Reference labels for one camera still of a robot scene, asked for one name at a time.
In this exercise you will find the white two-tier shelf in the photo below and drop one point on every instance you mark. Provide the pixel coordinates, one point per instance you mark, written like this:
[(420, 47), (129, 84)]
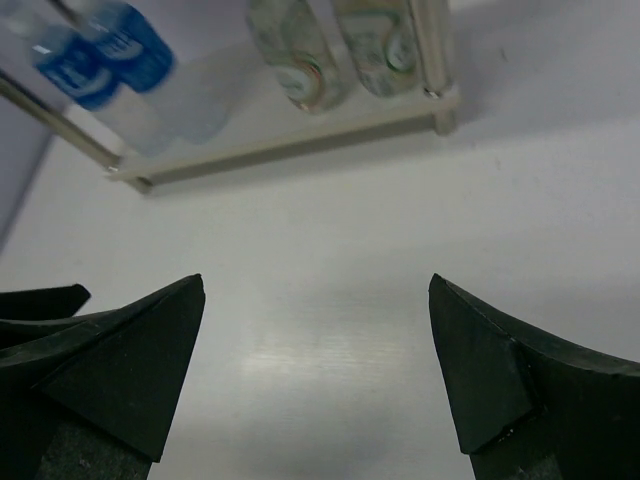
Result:
[(257, 131)]

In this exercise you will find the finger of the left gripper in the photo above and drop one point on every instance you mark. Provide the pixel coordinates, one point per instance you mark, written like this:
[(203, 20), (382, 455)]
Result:
[(41, 311)]

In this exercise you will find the blue-cap water bottle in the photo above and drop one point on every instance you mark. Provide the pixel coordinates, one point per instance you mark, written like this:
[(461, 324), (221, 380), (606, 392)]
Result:
[(129, 44), (66, 60)]

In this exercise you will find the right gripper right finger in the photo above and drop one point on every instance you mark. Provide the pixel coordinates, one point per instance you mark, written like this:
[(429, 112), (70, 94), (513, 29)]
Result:
[(527, 404)]

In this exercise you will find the green-cap glass bottle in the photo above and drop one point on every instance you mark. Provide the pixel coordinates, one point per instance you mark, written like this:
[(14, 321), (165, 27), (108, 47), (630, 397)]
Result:
[(381, 43), (291, 41)]

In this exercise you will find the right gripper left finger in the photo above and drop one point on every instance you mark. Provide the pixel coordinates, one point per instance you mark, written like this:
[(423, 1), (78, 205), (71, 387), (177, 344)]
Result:
[(96, 400)]

